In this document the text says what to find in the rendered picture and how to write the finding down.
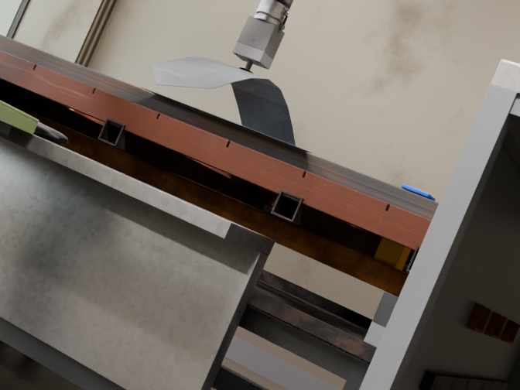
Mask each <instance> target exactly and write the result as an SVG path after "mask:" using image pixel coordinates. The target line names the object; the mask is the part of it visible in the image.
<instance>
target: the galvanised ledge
mask: <svg viewBox="0 0 520 390"><path fill-rule="evenodd" d="M0 137H2V138H4V139H7V140H9V141H10V142H13V143H15V144H17V145H20V146H21V147H24V148H26V149H28V150H30V151H33V152H35V153H37V154H39V155H41V156H44V157H46V158H47V159H51V160H53V161H54V162H56V163H59V164H61V165H63V166H66V167H68V168H70V169H72V170H75V171H77V172H79V173H81V174H84V175H85V176H88V177H90V178H92V179H94V180H97V181H98V182H101V183H103V184H105V185H107V186H110V187H112V188H114V189H116V190H119V191H121V192H122V193H126V194H128V195H129V196H131V197H134V198H136V199H138V200H140V201H143V202H145V203H147V204H149V205H152V206H154V207H156V208H158V209H160V210H163V211H165V212H166V213H169V214H172V215H173V216H175V217H178V218H180V219H182V220H184V221H187V222H189V223H191V224H194V225H196V226H198V227H199V228H203V229H204V230H206V231H209V232H211V233H213V234H215V235H217V236H220V237H222V238H224V239H227V240H229V241H233V242H235V243H238V244H240V245H244V246H245V247H248V248H252V249H254V250H256V251H260V252H262V253H265V254H267V255H270V252H271V250H272V247H273V245H274V244H275V240H272V239H271V238H268V237H266V236H264V235H262V234H259V233H257V232H255V231H252V230H250V229H248V228H246V227H243V226H241V225H239V224H236V223H235V222H232V221H229V220H228V219H225V218H223V217H221V216H218V215H216V214H214V213H211V212H210V211H208V210H204V209H203V208H201V207H198V206H196V205H194V204H191V203H189V202H187V201H185V200H182V199H180V198H178V197H175V196H173V195H171V194H169V193H167V192H164V191H162V190H159V189H157V188H155V187H154V186H150V185H149V184H147V183H143V182H142V181H140V180H137V179H135V178H133V177H130V176H128V175H126V174H124V173H121V172H119V171H117V170H115V169H112V168H110V167H108V166H105V165H103V164H101V163H99V162H96V161H94V160H93V159H89V158H87V157H86V156H82V155H81V154H78V153H76V152H74V151H71V150H69V149H67V148H64V147H63V146H61V145H57V144H56V143H54V142H51V141H49V140H47V139H44V138H42V137H39V136H38V135H34V134H33V135H32V134H30V133H28V132H25V131H23V130H21V129H18V128H16V127H13V126H12V128H11V130H10V132H9V135H6V134H3V133H1V132H0Z"/></svg>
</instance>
